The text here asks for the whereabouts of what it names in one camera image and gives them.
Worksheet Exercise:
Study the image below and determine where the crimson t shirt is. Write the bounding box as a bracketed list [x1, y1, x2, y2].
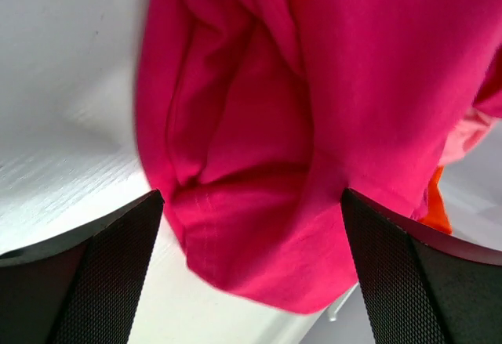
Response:
[136, 0, 501, 314]

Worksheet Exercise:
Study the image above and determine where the orange t shirt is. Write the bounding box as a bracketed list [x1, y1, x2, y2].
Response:
[420, 166, 453, 235]

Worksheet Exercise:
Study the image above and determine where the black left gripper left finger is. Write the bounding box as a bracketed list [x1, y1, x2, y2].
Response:
[1, 190, 164, 344]

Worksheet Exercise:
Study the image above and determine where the pink t shirt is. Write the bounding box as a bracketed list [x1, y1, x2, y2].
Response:
[438, 107, 499, 167]

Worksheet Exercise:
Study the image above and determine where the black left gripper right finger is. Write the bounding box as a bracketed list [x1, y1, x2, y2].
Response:
[340, 189, 501, 344]

